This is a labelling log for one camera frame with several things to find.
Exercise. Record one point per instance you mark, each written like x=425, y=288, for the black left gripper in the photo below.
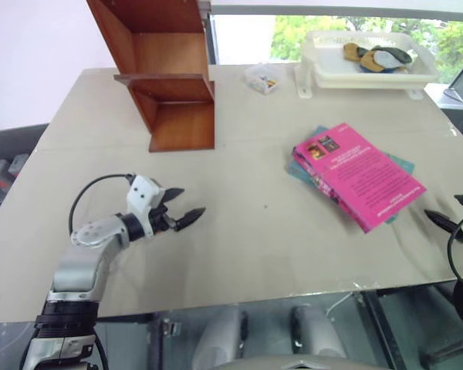
x=160, y=221

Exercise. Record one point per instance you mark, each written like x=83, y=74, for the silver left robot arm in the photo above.
x=77, y=270

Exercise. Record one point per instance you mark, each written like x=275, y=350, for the teal paperback book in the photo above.
x=404, y=163

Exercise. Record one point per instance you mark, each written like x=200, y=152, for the wooden shelf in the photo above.
x=177, y=127

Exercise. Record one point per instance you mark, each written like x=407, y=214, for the pink paperback book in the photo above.
x=362, y=169

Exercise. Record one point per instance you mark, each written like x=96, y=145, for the small clear plastic box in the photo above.
x=263, y=79

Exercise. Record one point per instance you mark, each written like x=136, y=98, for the white plastic basket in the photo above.
x=374, y=79

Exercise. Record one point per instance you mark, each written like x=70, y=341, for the grey sock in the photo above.
x=386, y=58

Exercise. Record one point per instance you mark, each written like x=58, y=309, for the mustard yellow sock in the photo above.
x=353, y=52
x=370, y=61

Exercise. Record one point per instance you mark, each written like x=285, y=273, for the grey rounded robot leg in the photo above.
x=318, y=331

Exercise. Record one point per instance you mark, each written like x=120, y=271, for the grey robot torso edge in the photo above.
x=301, y=364

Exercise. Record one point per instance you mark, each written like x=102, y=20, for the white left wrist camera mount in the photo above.
x=140, y=196

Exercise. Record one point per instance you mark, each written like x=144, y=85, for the black metal table frame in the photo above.
x=382, y=327

